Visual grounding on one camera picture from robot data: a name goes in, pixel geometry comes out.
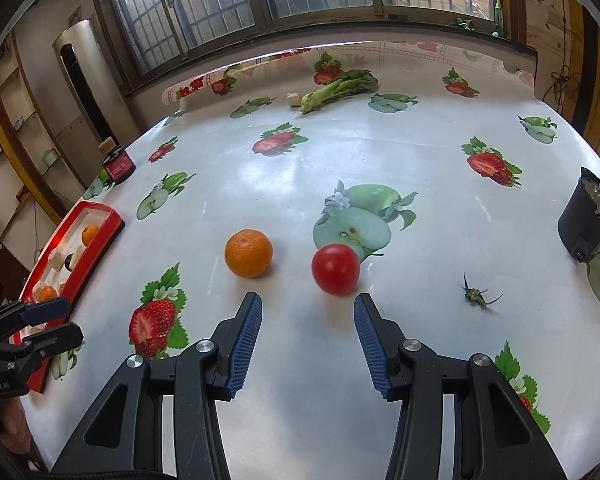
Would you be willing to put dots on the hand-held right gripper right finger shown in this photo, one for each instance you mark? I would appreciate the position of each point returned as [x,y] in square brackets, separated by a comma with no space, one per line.
[372,345]

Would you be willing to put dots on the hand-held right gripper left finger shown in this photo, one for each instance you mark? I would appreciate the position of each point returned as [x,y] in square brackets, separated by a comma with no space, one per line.
[242,345]

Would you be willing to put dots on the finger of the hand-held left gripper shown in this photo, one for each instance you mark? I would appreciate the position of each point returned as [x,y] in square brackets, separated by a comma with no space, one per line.
[45,309]
[60,337]

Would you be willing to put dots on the small orange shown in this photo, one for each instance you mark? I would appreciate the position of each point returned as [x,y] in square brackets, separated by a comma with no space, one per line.
[46,292]

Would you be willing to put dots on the red tray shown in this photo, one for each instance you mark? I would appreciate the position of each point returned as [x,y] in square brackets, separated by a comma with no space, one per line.
[70,235]

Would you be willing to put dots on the red tomato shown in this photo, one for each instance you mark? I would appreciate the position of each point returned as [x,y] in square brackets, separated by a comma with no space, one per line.
[335,268]

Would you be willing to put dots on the person's left hand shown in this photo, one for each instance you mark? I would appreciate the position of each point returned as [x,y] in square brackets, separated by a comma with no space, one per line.
[7,427]

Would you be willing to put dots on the dark plum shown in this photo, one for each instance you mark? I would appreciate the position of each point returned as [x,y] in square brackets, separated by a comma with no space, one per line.
[70,262]

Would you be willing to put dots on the green tomato stem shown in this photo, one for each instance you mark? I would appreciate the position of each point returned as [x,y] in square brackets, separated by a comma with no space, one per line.
[475,295]

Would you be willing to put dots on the wooden shelf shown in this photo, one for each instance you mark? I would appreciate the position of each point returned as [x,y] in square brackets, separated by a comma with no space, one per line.
[10,180]

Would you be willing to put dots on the small green box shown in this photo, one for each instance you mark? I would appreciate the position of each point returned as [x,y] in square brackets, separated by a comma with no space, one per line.
[50,157]

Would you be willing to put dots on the red jar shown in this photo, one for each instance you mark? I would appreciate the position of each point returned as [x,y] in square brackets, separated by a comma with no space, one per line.
[118,165]

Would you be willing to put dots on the small brown cup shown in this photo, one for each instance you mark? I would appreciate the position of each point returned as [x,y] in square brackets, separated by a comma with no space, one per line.
[107,145]

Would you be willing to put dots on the tower air conditioner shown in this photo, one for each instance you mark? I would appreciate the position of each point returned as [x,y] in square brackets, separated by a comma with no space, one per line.
[87,85]

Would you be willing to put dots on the black pot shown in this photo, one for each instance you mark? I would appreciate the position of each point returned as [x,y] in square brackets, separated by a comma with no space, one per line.
[587,220]

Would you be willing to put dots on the small beige block far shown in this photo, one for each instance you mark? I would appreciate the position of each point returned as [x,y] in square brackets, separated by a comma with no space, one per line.
[294,99]

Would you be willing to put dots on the leafy green vegetable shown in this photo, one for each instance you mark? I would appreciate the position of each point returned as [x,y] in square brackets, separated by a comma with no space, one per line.
[337,89]

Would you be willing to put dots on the small plant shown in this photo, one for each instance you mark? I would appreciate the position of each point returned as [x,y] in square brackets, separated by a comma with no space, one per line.
[464,24]

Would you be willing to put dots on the barred window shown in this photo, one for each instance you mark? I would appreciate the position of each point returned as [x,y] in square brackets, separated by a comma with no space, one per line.
[280,0]

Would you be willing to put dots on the green bottle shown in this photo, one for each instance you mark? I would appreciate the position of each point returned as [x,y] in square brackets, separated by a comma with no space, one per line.
[497,15]

